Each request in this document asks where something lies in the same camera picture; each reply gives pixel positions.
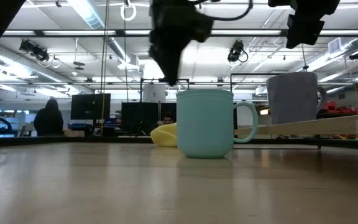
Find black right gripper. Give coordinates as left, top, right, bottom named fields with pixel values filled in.
left=286, top=14, right=325, bottom=50

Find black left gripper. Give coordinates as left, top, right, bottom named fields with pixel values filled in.
left=149, top=0, right=214, bottom=87

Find grey-blue mug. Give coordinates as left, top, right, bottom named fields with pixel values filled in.
left=265, top=72, right=328, bottom=126

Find teal mug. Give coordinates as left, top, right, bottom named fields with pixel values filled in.
left=176, top=88, right=259, bottom=159

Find white board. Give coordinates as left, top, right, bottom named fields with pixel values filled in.
left=142, top=83, right=167, bottom=103

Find black monitor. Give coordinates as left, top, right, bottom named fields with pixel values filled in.
left=70, top=93, right=112, bottom=121
left=121, top=101, right=160, bottom=135
left=160, top=102, right=177, bottom=123

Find black ceiling beam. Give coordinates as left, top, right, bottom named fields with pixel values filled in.
left=1, top=29, right=358, bottom=38

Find yellow cloth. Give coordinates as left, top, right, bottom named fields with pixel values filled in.
left=150, top=122, right=178, bottom=148

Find red bins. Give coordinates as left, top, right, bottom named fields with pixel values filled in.
left=320, top=100, right=358, bottom=115

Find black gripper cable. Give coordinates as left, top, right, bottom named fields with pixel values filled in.
left=197, top=0, right=254, bottom=22

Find white cable ring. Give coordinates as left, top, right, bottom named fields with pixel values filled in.
left=120, top=2, right=137, bottom=22

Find black ceiling camera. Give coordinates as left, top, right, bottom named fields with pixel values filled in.
left=19, top=39, right=50, bottom=62
left=227, top=39, right=249, bottom=63

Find silver ventilation duct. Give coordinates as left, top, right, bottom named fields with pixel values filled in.
left=67, top=0, right=130, bottom=63

